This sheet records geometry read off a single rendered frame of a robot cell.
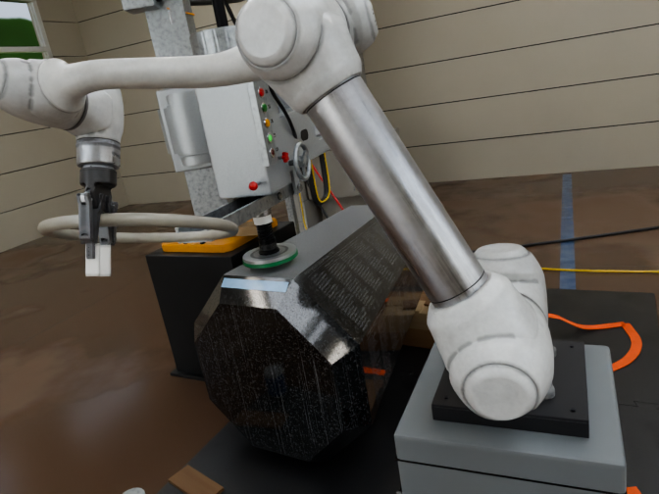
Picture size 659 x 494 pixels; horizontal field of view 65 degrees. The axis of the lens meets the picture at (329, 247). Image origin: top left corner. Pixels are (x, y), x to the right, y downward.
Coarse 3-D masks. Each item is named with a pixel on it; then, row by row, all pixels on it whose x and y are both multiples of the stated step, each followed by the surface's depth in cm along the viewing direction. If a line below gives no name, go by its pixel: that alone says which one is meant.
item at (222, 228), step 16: (48, 224) 118; (64, 224) 115; (112, 224) 113; (128, 224) 114; (144, 224) 115; (160, 224) 116; (176, 224) 118; (192, 224) 120; (208, 224) 123; (224, 224) 128; (80, 240) 146; (128, 240) 156; (144, 240) 158; (160, 240) 159; (176, 240) 159; (192, 240) 158
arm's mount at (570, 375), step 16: (560, 352) 112; (576, 352) 111; (560, 368) 107; (576, 368) 106; (448, 384) 108; (560, 384) 102; (576, 384) 101; (432, 400) 104; (448, 400) 103; (544, 400) 98; (560, 400) 97; (576, 400) 97; (432, 416) 103; (448, 416) 102; (464, 416) 101; (528, 416) 95; (544, 416) 94; (560, 416) 93; (576, 416) 93; (544, 432) 95; (560, 432) 94; (576, 432) 93
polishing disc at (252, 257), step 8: (256, 248) 212; (280, 248) 206; (288, 248) 205; (248, 256) 203; (256, 256) 202; (264, 256) 200; (272, 256) 198; (280, 256) 197; (288, 256) 198; (256, 264) 196
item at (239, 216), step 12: (276, 192) 199; (288, 192) 210; (228, 204) 187; (240, 204) 195; (252, 204) 181; (264, 204) 189; (276, 204) 199; (204, 216) 172; (216, 216) 179; (228, 216) 166; (240, 216) 173; (252, 216) 180; (180, 228) 160; (192, 228) 166; (204, 240) 157
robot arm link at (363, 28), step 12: (336, 0) 85; (348, 0) 87; (360, 0) 87; (348, 12) 86; (360, 12) 87; (372, 12) 88; (348, 24) 85; (360, 24) 87; (372, 24) 88; (360, 36) 88; (372, 36) 90; (360, 48) 90
